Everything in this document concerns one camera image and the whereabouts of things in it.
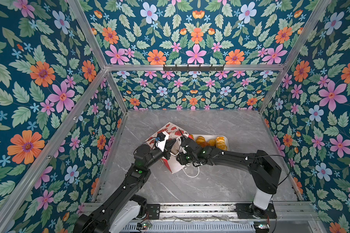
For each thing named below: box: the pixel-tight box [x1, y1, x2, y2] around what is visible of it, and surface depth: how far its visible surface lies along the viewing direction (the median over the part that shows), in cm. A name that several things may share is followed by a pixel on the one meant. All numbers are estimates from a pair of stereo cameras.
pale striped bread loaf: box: [215, 136, 228, 151], surface depth 94 cm
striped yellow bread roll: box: [195, 135, 207, 148], surface depth 100 cm
